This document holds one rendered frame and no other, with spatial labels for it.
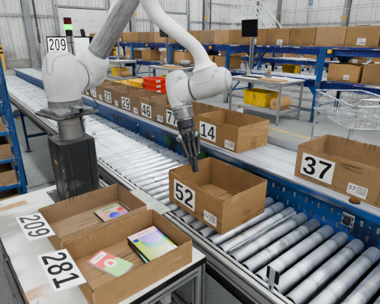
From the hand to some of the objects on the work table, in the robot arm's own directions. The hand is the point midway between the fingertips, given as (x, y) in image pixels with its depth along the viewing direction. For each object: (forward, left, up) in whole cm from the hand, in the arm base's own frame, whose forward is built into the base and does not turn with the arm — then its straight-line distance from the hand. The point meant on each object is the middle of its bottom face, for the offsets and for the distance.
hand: (194, 164), depth 134 cm
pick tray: (-41, -1, -26) cm, 49 cm away
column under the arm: (-23, +61, -26) cm, 70 cm away
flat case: (-25, +27, -26) cm, 45 cm away
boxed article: (-47, +3, -25) cm, 54 cm away
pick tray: (-35, +29, -26) cm, 52 cm away
